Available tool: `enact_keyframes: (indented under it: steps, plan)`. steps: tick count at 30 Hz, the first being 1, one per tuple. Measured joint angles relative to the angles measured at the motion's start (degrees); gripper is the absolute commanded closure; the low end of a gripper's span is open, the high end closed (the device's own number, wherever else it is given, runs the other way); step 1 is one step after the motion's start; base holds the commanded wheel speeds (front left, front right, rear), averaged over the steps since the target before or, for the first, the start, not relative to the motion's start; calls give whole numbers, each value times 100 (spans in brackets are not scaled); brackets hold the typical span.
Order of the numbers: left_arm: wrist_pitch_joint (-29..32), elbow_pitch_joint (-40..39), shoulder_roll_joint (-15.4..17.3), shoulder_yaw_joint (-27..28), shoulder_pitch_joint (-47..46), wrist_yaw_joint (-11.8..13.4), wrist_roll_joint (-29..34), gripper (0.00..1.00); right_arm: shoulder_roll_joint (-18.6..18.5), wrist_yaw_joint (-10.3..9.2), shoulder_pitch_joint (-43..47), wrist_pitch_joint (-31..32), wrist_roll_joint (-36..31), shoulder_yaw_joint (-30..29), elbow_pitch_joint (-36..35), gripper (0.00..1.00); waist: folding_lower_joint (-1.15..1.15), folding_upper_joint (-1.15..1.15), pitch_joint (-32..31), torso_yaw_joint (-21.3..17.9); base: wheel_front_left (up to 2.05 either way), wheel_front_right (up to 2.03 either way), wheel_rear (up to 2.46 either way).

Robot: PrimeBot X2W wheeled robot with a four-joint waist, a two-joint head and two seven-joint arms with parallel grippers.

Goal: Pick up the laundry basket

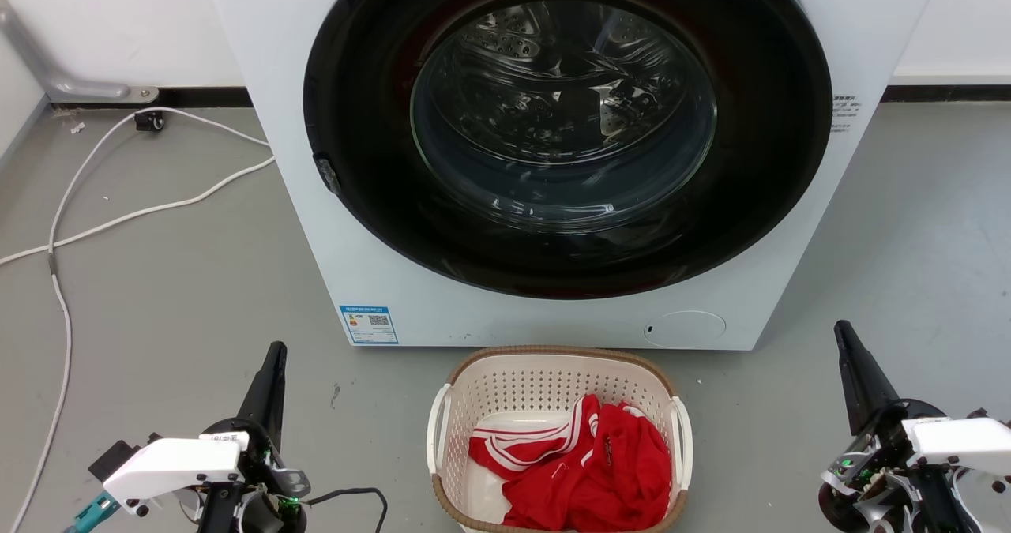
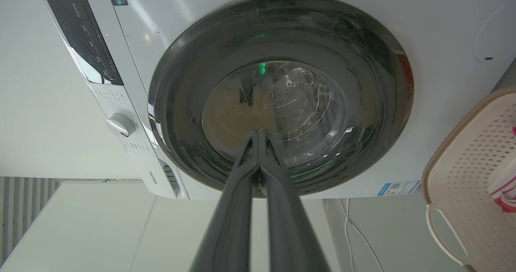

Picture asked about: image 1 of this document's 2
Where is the blue white energy label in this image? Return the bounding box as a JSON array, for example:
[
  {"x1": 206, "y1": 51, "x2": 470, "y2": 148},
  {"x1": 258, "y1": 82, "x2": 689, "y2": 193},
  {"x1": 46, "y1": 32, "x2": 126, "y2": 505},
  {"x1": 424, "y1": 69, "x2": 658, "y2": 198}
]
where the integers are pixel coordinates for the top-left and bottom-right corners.
[{"x1": 340, "y1": 305, "x2": 399, "y2": 346}]

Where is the grey wall pipe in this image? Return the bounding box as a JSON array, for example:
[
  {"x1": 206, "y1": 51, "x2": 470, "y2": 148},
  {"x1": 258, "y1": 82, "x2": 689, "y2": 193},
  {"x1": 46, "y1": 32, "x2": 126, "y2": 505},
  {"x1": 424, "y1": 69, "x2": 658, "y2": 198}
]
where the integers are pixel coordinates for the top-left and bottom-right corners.
[{"x1": 0, "y1": 0, "x2": 160, "y2": 105}]

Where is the black wall baseboard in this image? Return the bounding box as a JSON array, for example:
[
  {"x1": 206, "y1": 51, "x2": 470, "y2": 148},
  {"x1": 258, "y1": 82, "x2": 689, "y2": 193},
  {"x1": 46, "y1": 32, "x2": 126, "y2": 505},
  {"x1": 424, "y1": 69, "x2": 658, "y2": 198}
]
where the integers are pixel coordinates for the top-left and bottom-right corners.
[{"x1": 51, "y1": 86, "x2": 254, "y2": 111}]

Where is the black round washer door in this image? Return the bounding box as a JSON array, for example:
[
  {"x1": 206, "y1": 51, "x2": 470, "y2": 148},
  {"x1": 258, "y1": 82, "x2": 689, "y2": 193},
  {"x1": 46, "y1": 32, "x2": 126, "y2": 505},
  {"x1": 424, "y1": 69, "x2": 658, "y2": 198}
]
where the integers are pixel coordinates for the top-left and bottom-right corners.
[{"x1": 303, "y1": 0, "x2": 834, "y2": 300}]

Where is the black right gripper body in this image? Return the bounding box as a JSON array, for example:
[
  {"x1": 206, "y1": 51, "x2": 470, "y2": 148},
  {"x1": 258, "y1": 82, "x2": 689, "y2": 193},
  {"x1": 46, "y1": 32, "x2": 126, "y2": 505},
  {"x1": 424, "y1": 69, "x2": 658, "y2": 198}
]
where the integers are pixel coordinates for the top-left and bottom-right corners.
[{"x1": 818, "y1": 398, "x2": 949, "y2": 533}]

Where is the teal cable connector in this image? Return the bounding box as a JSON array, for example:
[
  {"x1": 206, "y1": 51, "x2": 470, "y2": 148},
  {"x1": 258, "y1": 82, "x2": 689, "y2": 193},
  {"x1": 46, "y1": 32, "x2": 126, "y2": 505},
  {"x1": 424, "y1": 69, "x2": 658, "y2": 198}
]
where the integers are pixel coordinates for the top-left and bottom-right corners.
[{"x1": 66, "y1": 492, "x2": 120, "y2": 533}]

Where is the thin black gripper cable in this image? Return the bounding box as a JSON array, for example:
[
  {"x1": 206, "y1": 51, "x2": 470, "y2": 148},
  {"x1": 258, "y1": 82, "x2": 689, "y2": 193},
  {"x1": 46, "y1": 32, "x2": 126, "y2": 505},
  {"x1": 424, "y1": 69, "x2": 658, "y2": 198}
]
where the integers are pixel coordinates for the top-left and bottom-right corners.
[{"x1": 304, "y1": 486, "x2": 389, "y2": 533}]

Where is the white power cord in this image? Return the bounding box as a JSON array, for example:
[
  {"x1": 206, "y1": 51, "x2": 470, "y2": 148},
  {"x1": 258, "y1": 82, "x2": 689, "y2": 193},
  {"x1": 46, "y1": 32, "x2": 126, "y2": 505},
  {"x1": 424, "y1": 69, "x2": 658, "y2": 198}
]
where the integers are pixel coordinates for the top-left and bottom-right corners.
[{"x1": 0, "y1": 156, "x2": 276, "y2": 267}]

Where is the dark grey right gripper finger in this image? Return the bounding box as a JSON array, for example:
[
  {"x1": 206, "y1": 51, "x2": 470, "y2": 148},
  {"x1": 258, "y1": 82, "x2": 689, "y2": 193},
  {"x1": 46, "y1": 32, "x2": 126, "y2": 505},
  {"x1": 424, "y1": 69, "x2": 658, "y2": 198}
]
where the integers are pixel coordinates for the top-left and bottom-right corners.
[{"x1": 834, "y1": 320, "x2": 902, "y2": 437}]

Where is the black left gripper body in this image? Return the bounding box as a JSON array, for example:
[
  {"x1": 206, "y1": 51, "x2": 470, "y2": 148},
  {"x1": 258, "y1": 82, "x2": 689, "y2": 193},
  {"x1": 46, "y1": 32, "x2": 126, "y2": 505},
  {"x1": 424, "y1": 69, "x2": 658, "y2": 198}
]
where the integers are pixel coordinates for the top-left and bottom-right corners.
[{"x1": 204, "y1": 418, "x2": 311, "y2": 533}]

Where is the white front-load washing machine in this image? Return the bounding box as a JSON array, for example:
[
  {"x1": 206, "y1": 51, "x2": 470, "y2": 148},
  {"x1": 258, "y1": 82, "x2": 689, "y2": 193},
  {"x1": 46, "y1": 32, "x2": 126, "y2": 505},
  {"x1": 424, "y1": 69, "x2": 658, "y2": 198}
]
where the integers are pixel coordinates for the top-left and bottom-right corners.
[{"x1": 201, "y1": 0, "x2": 947, "y2": 352}]

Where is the red white-striped garment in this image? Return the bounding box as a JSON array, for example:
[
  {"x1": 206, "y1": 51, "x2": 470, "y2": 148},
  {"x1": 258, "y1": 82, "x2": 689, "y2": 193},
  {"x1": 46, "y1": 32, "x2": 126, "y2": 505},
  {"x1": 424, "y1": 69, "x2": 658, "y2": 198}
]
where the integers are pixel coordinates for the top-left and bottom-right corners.
[{"x1": 468, "y1": 394, "x2": 673, "y2": 532}]

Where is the black baseboard strip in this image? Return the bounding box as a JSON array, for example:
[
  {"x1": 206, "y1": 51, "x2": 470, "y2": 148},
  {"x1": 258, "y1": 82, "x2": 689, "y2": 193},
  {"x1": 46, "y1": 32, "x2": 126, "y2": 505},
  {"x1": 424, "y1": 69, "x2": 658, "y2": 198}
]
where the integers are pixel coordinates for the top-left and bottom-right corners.
[{"x1": 881, "y1": 84, "x2": 1011, "y2": 104}]

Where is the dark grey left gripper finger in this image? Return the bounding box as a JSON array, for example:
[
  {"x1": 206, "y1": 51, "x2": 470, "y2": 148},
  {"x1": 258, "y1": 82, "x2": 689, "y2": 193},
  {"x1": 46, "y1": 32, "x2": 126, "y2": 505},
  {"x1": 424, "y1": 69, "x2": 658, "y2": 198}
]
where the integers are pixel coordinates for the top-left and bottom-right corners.
[{"x1": 236, "y1": 341, "x2": 288, "y2": 448}]

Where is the cream plastic laundry basket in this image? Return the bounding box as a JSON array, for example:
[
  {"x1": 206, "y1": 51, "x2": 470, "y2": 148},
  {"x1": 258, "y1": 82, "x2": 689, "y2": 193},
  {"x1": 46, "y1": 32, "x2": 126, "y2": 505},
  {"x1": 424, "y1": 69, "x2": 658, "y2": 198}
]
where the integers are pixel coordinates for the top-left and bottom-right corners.
[{"x1": 427, "y1": 346, "x2": 694, "y2": 533}]

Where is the long white looping floor cable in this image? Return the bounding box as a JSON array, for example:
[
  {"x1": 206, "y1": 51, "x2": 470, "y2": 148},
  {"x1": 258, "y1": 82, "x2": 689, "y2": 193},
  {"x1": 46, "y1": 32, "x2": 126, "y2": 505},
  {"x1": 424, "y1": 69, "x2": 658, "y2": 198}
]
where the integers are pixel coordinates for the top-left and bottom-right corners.
[{"x1": 8, "y1": 107, "x2": 272, "y2": 533}]

